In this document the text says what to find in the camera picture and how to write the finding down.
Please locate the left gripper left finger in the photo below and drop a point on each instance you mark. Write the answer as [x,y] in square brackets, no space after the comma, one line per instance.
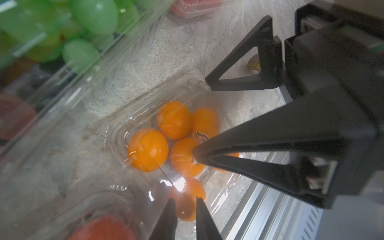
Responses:
[165,228]

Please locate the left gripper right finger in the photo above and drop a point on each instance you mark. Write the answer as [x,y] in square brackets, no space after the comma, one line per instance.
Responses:
[205,226]

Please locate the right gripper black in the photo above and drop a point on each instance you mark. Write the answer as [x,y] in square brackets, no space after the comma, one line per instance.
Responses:
[329,140]

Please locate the clear orange fruit box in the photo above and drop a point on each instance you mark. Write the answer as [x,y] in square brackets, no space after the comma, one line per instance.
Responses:
[155,132]

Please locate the clear red fruit box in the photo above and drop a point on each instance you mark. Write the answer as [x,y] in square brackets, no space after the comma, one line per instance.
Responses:
[36,205]

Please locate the round sticker on oranges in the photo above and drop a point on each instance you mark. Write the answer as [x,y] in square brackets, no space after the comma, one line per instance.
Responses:
[200,137]

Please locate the clear grape box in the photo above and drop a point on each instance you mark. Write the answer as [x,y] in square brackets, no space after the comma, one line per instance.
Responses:
[46,45]

